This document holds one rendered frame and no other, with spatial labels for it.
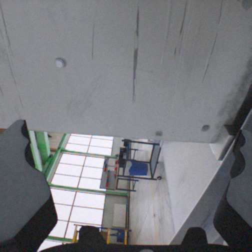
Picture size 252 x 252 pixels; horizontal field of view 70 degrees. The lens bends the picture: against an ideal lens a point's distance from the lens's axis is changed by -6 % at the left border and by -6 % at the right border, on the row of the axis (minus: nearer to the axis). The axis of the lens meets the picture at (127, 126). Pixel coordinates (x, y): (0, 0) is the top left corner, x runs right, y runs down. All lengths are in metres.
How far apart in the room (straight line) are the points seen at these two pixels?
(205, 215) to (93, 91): 0.32
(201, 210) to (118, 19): 0.35
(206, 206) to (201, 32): 0.30
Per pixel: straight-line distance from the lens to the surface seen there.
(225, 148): 0.30
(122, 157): 4.09
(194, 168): 0.57
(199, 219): 0.44
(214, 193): 0.37
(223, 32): 0.25
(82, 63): 0.24
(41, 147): 11.27
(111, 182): 8.16
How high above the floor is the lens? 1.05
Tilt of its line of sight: 3 degrees down
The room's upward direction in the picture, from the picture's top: 83 degrees counter-clockwise
